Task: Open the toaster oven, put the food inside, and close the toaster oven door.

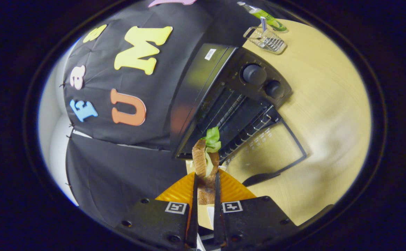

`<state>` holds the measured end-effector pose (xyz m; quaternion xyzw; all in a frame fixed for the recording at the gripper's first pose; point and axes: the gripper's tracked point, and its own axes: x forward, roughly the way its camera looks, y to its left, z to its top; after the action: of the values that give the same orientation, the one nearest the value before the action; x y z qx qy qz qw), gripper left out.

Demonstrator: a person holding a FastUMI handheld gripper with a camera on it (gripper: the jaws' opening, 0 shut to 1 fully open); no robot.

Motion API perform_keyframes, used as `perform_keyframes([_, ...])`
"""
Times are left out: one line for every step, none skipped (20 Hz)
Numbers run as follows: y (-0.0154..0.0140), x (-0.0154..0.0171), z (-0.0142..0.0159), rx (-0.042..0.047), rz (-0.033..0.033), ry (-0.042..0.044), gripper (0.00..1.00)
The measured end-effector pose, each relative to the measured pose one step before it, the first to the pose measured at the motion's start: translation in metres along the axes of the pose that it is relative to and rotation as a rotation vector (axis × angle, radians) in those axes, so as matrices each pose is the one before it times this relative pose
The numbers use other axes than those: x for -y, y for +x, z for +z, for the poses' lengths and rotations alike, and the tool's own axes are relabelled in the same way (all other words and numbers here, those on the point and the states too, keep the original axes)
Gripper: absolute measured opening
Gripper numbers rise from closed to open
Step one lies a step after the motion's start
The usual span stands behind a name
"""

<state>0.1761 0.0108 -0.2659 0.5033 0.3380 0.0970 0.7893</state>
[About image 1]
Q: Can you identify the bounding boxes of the black backdrop cloth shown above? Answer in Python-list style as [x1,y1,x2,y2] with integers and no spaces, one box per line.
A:
[63,0,248,227]

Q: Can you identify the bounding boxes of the green label plastic bottle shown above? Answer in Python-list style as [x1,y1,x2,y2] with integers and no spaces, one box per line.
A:
[237,1,288,32]

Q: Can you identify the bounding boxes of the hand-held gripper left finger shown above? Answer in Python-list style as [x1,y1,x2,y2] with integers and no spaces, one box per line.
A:
[116,172,199,250]

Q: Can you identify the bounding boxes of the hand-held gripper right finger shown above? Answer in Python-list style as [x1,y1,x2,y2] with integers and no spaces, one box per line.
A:
[214,169,299,249]

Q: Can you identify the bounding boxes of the metal wire rack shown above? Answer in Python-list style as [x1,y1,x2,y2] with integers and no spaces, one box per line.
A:
[244,26,288,55]

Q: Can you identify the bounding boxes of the lettuce sandwich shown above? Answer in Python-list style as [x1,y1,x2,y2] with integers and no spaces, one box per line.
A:
[192,127,222,205]

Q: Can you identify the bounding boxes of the black toaster oven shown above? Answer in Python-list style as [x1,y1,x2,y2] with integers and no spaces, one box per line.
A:
[170,43,308,187]

